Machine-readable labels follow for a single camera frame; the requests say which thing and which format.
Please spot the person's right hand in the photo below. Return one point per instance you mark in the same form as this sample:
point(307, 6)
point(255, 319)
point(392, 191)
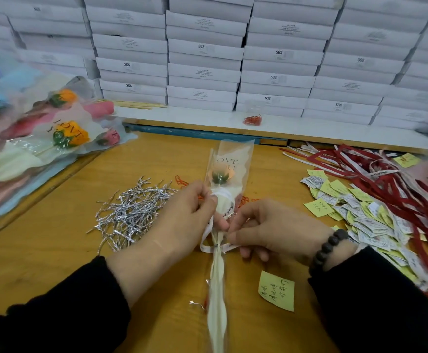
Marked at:
point(284, 230)

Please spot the person's left hand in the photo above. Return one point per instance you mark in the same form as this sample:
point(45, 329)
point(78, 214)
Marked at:
point(166, 235)

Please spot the single white ribbon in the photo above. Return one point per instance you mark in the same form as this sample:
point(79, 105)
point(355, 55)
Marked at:
point(215, 242)

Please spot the pile of yellow white tags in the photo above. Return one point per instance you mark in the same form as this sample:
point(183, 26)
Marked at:
point(354, 213)

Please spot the peach rose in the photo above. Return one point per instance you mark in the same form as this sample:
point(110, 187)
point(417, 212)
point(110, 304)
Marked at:
point(225, 169)

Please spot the pile of red ribbons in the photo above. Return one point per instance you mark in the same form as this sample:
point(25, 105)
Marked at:
point(398, 184)

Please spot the pile of flowers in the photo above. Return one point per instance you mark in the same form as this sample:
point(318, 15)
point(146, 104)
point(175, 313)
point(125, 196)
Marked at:
point(22, 154)

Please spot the person's left forearm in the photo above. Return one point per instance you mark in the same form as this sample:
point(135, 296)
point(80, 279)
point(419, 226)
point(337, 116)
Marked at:
point(52, 312)

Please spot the person's right forearm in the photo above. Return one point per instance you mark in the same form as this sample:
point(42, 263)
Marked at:
point(383, 305)

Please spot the pile of silver twist ties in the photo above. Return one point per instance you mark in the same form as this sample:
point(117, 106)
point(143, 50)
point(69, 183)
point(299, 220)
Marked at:
point(133, 209)

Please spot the pile of orange paper clips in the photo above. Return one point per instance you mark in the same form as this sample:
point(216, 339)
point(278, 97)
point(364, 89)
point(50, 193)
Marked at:
point(181, 180)

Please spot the long white board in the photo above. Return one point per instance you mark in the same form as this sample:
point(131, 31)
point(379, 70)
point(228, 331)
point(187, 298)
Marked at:
point(332, 127)

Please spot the small bag of red clips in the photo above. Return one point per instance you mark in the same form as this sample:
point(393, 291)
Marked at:
point(252, 120)

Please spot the wooden sticks bundle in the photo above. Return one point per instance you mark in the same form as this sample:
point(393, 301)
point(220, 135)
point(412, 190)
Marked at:
point(140, 105)

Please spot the wall of stacked white boxes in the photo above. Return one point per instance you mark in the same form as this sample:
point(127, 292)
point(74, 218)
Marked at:
point(199, 51)

